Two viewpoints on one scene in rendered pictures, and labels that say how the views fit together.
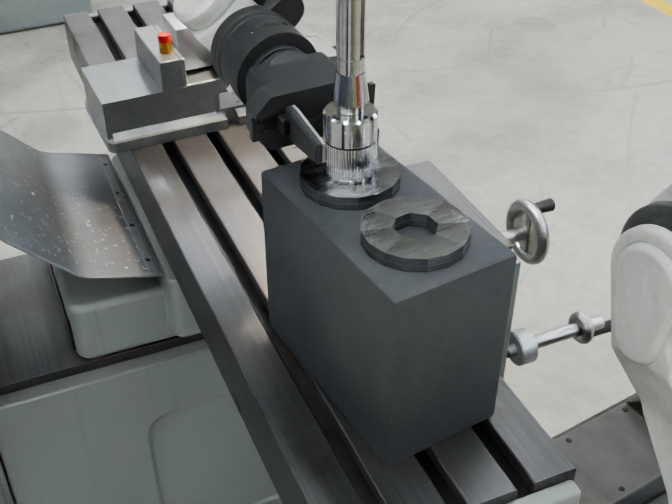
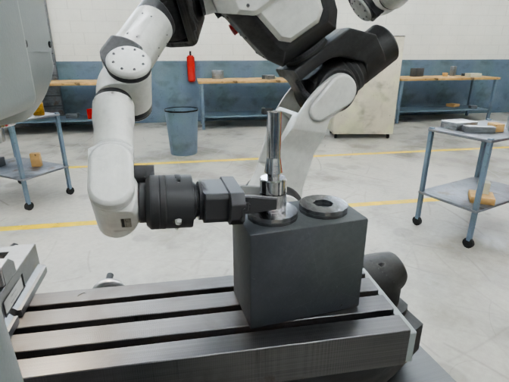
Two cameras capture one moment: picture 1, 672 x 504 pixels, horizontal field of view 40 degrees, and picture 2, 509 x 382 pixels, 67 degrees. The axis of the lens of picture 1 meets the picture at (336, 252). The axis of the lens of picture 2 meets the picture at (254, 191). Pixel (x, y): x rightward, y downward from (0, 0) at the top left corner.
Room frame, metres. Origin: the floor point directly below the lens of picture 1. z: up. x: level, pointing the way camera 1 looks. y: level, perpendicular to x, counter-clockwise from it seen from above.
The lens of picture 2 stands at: (0.58, 0.60, 1.41)
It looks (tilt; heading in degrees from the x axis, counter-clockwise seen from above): 20 degrees down; 284
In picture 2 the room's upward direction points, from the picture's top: straight up
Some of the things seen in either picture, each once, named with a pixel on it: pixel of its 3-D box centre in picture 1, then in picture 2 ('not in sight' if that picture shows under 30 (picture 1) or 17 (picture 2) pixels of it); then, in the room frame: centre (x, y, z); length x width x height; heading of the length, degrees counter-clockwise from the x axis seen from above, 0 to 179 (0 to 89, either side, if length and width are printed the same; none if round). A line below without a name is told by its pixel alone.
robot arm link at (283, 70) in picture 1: (287, 86); (202, 201); (0.80, 0.05, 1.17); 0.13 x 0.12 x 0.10; 118
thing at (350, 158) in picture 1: (349, 145); (273, 196); (0.70, -0.01, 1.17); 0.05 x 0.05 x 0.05
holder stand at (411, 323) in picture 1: (378, 288); (296, 255); (0.65, -0.04, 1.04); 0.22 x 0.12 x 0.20; 31
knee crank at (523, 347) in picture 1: (561, 334); not in sight; (1.17, -0.38, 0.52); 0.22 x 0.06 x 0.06; 113
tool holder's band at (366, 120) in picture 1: (350, 114); (273, 180); (0.70, -0.01, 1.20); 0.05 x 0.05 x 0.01
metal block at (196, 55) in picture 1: (189, 39); not in sight; (1.19, 0.20, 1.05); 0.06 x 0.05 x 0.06; 25
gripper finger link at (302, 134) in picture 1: (300, 137); (259, 205); (0.71, 0.03, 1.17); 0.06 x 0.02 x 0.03; 28
